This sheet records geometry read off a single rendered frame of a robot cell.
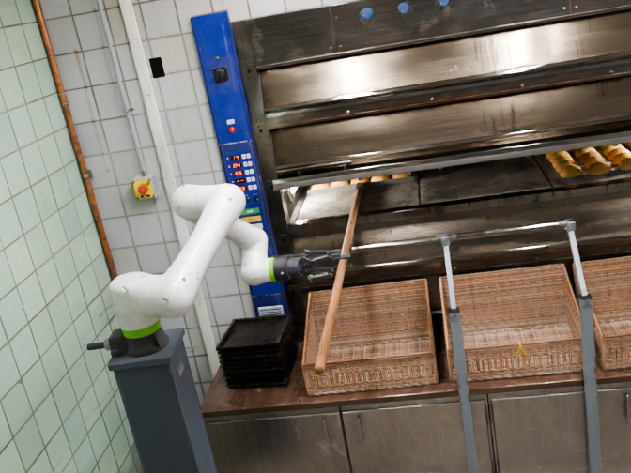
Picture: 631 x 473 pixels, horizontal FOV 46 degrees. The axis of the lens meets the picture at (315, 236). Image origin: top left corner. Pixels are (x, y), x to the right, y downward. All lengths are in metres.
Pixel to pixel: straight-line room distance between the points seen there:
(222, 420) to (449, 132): 1.57
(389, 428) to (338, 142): 1.24
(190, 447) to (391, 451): 1.03
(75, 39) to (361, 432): 2.08
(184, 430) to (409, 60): 1.73
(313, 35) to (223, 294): 1.28
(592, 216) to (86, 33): 2.33
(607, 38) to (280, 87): 1.35
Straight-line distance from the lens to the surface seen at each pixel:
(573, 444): 3.32
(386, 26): 3.21
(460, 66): 3.21
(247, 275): 2.87
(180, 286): 2.27
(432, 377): 3.14
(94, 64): 3.48
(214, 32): 3.26
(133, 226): 3.61
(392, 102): 3.24
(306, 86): 3.25
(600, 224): 3.47
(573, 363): 3.16
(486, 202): 3.36
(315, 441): 3.28
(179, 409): 2.49
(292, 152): 3.31
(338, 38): 3.23
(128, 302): 2.37
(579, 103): 3.32
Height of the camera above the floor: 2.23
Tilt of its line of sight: 19 degrees down
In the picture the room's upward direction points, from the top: 10 degrees counter-clockwise
